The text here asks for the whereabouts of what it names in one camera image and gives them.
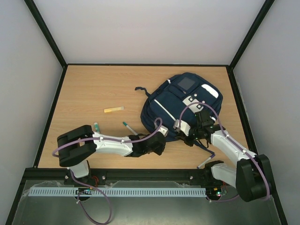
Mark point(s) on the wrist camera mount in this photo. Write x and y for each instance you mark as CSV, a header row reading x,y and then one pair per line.
x,y
182,126
163,130

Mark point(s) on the purple capped white pen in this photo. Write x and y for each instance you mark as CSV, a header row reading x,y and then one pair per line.
x,y
205,161

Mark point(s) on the black aluminium frame rail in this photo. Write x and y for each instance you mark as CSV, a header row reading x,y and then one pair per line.
x,y
194,177

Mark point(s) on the grey slotted cable duct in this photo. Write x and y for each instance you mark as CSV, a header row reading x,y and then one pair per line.
x,y
117,192

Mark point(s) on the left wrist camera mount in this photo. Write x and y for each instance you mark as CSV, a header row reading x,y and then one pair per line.
x,y
163,130

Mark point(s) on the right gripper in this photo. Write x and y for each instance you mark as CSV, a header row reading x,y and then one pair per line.
x,y
191,135

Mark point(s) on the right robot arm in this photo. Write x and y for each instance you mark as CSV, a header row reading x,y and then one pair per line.
x,y
252,175

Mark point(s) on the green capped white pen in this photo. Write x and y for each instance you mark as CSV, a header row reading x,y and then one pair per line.
x,y
129,128

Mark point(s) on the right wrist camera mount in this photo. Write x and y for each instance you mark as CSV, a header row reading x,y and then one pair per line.
x,y
182,126

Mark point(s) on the navy blue backpack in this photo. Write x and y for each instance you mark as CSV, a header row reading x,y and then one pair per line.
x,y
172,96

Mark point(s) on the green whiteboard marker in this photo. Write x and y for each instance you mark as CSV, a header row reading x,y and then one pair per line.
x,y
96,126

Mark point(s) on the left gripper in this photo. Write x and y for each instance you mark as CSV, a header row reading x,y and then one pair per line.
x,y
159,151

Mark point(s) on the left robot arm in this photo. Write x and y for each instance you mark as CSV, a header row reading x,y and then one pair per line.
x,y
76,146

